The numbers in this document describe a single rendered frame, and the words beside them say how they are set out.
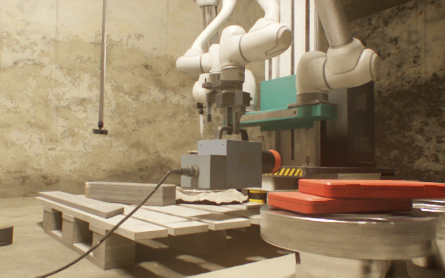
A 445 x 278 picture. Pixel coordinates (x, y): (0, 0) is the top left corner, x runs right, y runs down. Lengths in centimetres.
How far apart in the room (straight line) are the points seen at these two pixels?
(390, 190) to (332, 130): 155
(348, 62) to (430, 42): 488
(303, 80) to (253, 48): 61
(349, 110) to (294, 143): 34
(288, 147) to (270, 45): 100
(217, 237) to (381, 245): 97
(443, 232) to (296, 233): 29
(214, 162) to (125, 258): 41
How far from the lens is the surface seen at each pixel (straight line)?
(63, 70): 403
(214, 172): 117
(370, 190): 58
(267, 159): 143
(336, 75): 176
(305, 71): 184
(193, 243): 137
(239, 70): 134
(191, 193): 172
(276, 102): 212
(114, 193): 173
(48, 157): 390
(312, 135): 200
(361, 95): 226
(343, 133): 209
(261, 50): 126
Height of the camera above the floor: 32
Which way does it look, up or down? 4 degrees up
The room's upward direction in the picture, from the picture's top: 1 degrees clockwise
